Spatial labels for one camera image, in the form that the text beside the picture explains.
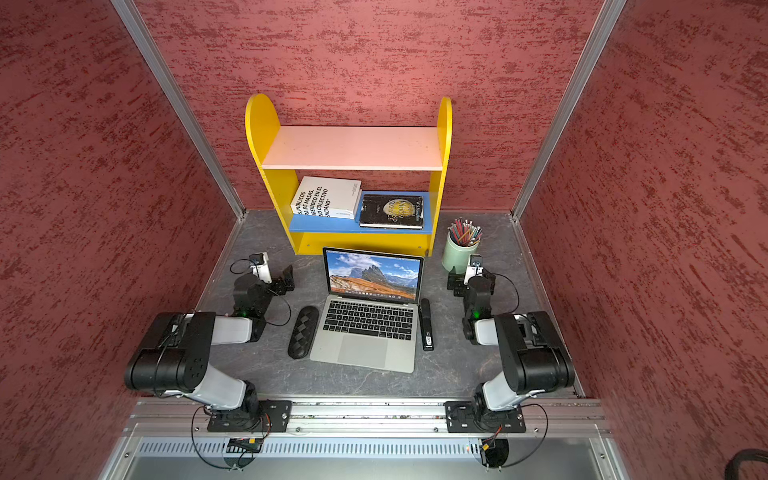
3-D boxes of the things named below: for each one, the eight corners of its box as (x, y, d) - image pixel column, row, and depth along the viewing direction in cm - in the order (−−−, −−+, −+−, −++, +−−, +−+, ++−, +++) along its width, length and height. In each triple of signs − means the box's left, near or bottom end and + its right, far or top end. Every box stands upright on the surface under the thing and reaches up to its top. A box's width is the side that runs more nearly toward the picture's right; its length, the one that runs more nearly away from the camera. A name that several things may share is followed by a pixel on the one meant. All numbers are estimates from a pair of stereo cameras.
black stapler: (423, 351, 86) (424, 347, 83) (417, 304, 96) (418, 298, 93) (434, 351, 86) (435, 346, 83) (427, 303, 96) (428, 298, 93)
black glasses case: (287, 358, 85) (284, 355, 83) (304, 308, 95) (302, 304, 92) (306, 360, 84) (303, 357, 82) (321, 310, 94) (319, 306, 92)
